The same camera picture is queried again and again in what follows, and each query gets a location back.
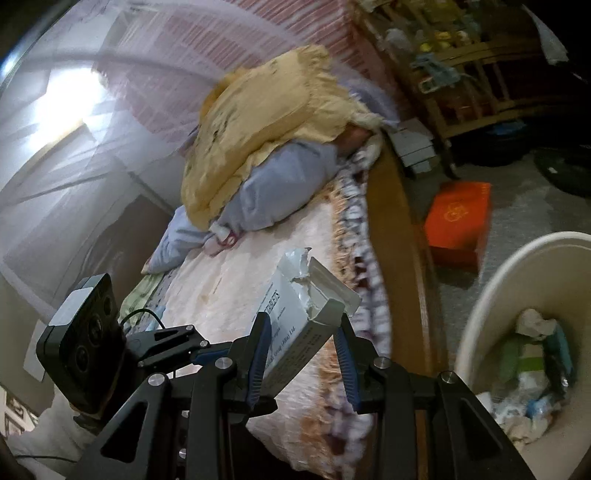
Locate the yellow frilled blanket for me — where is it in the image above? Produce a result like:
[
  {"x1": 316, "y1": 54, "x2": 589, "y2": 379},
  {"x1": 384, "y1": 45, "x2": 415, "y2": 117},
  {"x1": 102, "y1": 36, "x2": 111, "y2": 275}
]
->
[{"x1": 180, "y1": 45, "x2": 389, "y2": 232}]

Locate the grey blue bundle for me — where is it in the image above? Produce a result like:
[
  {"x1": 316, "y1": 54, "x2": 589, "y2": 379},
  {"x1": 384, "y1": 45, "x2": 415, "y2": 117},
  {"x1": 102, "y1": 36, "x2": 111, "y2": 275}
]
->
[{"x1": 411, "y1": 53, "x2": 462, "y2": 93}]

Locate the stack of grey boxes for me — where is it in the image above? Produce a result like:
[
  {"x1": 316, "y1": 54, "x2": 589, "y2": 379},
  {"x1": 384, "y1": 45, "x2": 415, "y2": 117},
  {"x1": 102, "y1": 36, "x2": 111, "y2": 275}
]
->
[{"x1": 388, "y1": 127, "x2": 439, "y2": 174}]

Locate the person's left forearm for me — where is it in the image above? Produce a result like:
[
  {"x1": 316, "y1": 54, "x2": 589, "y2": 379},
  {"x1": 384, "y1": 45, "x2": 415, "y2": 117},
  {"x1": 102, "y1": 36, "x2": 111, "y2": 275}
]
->
[{"x1": 7, "y1": 397, "x2": 102, "y2": 476}]

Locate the green plaid cloth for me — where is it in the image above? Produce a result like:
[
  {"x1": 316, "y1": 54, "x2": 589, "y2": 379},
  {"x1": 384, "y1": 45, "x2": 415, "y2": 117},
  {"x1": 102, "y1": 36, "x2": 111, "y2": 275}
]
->
[{"x1": 119, "y1": 272, "x2": 162, "y2": 328}]

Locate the grey blanket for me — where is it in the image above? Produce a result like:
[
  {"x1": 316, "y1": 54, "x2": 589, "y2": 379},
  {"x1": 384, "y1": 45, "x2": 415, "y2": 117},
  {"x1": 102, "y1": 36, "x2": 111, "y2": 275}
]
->
[{"x1": 147, "y1": 136, "x2": 370, "y2": 273}]

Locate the cream plastic bin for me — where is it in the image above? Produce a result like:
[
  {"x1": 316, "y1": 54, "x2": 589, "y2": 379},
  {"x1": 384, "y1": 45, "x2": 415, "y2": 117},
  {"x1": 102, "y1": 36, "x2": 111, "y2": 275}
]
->
[{"x1": 455, "y1": 233, "x2": 591, "y2": 480}]

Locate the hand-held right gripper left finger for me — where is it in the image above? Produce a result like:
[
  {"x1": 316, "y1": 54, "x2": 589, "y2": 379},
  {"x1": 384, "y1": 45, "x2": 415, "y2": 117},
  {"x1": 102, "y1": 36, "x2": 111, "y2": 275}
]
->
[{"x1": 69, "y1": 311, "x2": 278, "y2": 480}]

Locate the white hanging cloth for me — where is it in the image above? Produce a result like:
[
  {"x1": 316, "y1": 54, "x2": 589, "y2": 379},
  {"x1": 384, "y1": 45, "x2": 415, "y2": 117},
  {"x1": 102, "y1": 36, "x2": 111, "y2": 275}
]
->
[{"x1": 536, "y1": 18, "x2": 568, "y2": 65}]

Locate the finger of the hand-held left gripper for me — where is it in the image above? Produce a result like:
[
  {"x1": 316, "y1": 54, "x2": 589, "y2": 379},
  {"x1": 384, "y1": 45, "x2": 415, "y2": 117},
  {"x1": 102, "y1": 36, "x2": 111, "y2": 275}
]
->
[{"x1": 124, "y1": 324, "x2": 234, "y2": 377}]

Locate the pale blue medicine box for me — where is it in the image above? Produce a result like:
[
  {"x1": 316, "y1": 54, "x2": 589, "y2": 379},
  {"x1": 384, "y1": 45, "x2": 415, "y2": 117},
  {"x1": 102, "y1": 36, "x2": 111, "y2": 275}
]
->
[{"x1": 249, "y1": 248, "x2": 362, "y2": 398}]

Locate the wooden bed frame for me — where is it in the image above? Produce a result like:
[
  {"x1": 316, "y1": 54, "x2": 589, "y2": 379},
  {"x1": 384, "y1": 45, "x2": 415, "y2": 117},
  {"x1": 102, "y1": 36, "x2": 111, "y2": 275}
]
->
[{"x1": 367, "y1": 138, "x2": 451, "y2": 480}]

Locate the black cable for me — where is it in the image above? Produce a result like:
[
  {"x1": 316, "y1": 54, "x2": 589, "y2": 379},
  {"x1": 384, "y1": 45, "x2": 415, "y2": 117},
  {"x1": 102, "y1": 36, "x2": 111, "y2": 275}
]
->
[{"x1": 121, "y1": 308, "x2": 164, "y2": 330}]

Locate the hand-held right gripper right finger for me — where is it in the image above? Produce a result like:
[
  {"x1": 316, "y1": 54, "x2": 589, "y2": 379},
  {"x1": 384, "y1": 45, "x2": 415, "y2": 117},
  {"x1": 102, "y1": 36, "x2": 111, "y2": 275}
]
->
[{"x1": 333, "y1": 311, "x2": 525, "y2": 480}]

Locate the white red-labelled pill bottle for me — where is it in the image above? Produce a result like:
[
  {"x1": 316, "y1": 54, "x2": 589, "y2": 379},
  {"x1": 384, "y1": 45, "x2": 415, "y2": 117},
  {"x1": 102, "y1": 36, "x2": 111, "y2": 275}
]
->
[{"x1": 209, "y1": 222, "x2": 238, "y2": 256}]

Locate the patterned bed sheet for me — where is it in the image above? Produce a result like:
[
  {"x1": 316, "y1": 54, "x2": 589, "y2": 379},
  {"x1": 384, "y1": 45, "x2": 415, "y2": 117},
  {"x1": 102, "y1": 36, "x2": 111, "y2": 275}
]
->
[{"x1": 318, "y1": 134, "x2": 393, "y2": 480}]

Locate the green and white packet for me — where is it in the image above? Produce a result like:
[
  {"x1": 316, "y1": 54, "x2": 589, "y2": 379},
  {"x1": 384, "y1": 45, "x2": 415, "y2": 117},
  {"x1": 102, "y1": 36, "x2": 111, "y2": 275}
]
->
[{"x1": 501, "y1": 337, "x2": 548, "y2": 384}]

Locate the dark brown wooden furniture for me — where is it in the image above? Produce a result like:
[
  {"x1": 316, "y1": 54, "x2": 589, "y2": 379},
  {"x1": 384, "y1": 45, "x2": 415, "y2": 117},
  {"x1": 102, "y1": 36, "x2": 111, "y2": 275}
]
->
[{"x1": 78, "y1": 194, "x2": 181, "y2": 305}]

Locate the small white tissue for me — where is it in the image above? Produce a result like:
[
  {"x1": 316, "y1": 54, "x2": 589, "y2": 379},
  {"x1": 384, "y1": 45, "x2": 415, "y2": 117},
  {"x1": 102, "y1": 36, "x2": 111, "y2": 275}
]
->
[{"x1": 501, "y1": 415, "x2": 546, "y2": 444}]

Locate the white mosquito net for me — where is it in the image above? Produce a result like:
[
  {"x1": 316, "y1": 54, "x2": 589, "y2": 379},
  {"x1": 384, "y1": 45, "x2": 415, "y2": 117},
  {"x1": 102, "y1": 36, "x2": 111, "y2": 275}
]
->
[{"x1": 0, "y1": 0, "x2": 370, "y2": 324}]

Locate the orange box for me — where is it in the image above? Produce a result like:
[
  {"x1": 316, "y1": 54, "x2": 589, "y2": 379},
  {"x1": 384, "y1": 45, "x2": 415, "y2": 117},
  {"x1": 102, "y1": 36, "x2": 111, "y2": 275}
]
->
[{"x1": 425, "y1": 181, "x2": 492, "y2": 268}]

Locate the wooden shelf rack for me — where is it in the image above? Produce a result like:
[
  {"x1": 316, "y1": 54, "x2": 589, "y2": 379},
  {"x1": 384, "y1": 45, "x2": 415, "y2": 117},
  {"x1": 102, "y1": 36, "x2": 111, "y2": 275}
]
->
[{"x1": 355, "y1": 0, "x2": 591, "y2": 178}]

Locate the pink quilted blanket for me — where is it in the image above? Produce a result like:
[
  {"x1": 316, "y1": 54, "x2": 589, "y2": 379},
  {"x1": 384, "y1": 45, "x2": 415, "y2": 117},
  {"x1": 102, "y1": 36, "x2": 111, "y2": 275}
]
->
[{"x1": 161, "y1": 203, "x2": 370, "y2": 480}]

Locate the black tyre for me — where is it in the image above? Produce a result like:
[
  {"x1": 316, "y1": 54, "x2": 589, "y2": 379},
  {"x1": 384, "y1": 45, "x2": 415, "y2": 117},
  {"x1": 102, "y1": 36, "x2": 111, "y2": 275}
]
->
[
  {"x1": 455, "y1": 122, "x2": 532, "y2": 167},
  {"x1": 533, "y1": 148, "x2": 591, "y2": 199}
]

